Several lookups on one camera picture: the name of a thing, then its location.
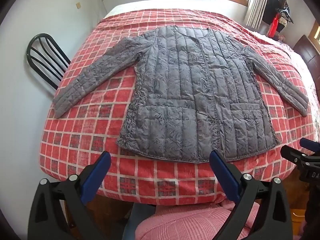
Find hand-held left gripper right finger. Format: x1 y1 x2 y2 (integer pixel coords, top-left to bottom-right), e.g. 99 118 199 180
209 151 293 240

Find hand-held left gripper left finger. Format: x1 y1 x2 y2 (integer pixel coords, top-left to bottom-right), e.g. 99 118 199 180
27 151 112 240

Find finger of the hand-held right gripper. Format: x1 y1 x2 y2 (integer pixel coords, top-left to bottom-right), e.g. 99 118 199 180
280 145 309 165
300 138 320 154

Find grey quilted rose-print jacket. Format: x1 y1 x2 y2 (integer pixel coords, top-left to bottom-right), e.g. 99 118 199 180
52 26 309 164

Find red plaid bed blanket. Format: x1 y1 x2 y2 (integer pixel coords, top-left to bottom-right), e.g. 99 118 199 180
39 7 320 204

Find person's pink plaid pants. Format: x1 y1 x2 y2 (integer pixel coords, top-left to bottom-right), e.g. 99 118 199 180
135 200 260 240

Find dark wooden door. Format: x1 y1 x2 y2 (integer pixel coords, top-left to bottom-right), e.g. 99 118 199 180
292 34 320 78

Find small wooden framed window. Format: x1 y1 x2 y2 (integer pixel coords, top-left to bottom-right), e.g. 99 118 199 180
308 20 320 45

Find red hanging bag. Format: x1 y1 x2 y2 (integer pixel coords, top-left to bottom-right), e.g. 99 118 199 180
267 14 279 38

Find black metal chair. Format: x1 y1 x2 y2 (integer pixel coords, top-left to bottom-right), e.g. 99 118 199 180
26 33 72 90

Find white curtain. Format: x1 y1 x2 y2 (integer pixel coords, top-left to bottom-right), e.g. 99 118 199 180
244 0 272 27

